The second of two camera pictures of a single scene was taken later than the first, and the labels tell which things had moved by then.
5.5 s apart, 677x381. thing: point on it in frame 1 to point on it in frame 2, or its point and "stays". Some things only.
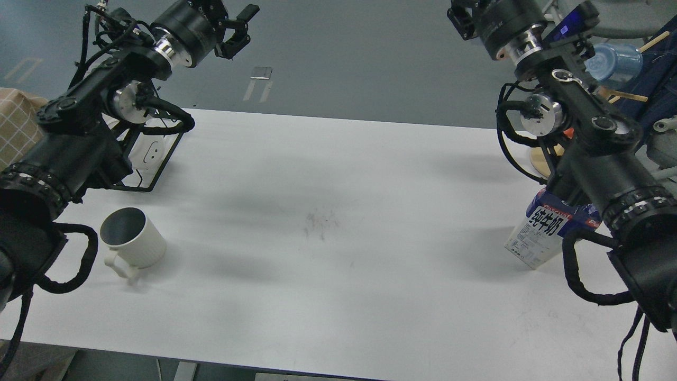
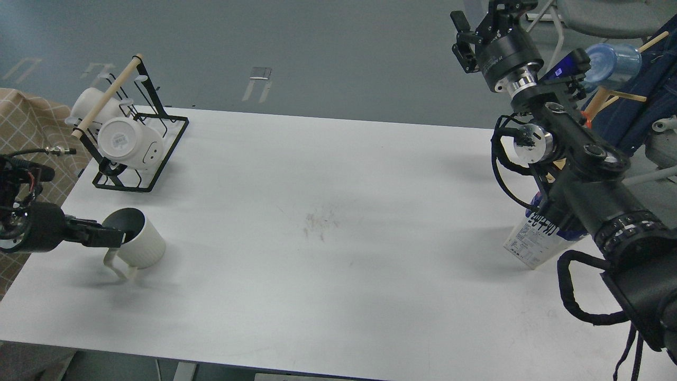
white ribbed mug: [135, 242] stays
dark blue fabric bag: [657, 80] stays
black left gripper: [193, 26] to [91, 233]
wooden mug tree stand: [541, 157] stays
